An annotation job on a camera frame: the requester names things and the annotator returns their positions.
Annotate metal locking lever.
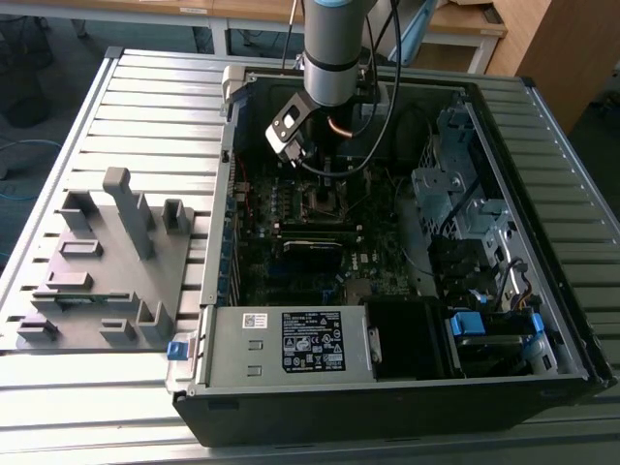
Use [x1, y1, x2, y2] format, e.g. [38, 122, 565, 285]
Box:
[346, 192, 370, 218]

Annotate silver metal drive cage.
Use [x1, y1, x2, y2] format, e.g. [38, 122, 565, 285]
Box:
[410, 91, 524, 301]

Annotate green motherboard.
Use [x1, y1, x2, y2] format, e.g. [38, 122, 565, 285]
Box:
[225, 159, 437, 309]

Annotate black graphics card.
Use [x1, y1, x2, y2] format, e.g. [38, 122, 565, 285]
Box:
[279, 236, 346, 292]

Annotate blue disk carrier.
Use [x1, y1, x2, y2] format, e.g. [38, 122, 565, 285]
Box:
[448, 311, 488, 338]
[525, 312, 548, 362]

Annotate grey power supply unit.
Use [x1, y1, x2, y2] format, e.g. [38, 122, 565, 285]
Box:
[205, 304, 380, 388]

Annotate wooden cabinet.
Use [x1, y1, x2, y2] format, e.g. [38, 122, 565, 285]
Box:
[486, 0, 620, 135]

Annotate grey parts rack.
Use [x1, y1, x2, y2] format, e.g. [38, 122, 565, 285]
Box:
[16, 167, 198, 351]

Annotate black hard disk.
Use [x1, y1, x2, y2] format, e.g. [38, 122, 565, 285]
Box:
[454, 333, 530, 379]

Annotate black PC case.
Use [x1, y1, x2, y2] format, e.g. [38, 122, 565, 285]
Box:
[164, 65, 617, 450]

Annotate green RAM stick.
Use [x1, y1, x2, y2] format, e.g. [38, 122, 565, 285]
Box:
[53, 294, 109, 307]

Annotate black office chair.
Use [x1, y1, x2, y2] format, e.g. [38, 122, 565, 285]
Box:
[0, 14, 55, 130]

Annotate copper coloured cable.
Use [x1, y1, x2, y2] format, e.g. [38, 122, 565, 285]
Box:
[326, 114, 356, 142]

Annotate black looped cable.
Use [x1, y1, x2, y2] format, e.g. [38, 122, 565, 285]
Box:
[392, 102, 433, 173]

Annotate thick black cable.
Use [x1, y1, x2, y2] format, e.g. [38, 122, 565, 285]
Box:
[299, 0, 406, 178]

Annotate thin black cable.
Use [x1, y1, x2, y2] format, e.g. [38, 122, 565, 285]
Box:
[280, 0, 295, 72]

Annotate grey case handle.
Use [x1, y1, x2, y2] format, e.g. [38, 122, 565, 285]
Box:
[220, 65, 251, 120]

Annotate black drive cable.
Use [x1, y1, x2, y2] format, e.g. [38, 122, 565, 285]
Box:
[438, 176, 483, 238]

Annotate black plastic drive bracket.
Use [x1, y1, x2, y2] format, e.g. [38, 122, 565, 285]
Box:
[428, 236, 495, 295]

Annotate wooden desk white frame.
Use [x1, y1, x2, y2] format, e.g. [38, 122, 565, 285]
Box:
[0, 0, 305, 57]
[425, 2, 509, 75]

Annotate yellow red power wires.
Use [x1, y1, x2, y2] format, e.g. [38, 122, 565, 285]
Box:
[511, 283, 540, 311]

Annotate blue cable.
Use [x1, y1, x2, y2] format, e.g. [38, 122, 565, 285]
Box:
[0, 138, 64, 202]

